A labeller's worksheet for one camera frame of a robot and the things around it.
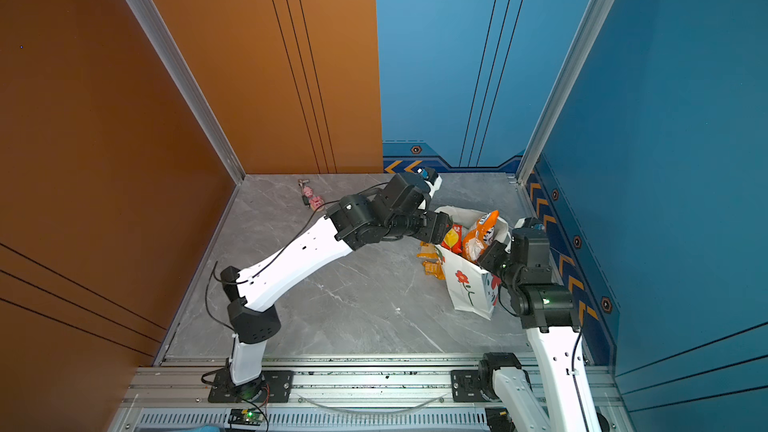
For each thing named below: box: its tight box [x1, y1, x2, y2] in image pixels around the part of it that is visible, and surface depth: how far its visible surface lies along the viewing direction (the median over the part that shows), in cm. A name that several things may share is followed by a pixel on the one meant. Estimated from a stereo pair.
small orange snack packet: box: [416, 241, 442, 265], surface depth 98 cm
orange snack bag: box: [462, 210, 500, 263], surface depth 72 cm
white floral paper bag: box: [435, 205, 509, 320], surface depth 74 cm
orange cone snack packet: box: [422, 260, 446, 280], surface depth 95 cm
